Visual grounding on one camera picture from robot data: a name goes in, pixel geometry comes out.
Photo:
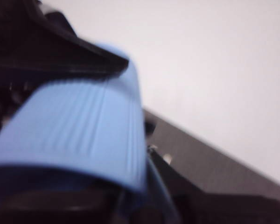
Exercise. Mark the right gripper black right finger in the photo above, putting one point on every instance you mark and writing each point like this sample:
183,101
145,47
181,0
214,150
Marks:
224,210

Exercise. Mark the blue ribbed plastic cup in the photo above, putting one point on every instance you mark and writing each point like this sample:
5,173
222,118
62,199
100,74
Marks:
79,130

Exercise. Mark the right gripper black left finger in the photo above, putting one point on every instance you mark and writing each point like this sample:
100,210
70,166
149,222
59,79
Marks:
60,207

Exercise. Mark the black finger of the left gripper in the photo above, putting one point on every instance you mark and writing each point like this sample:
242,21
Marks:
72,60

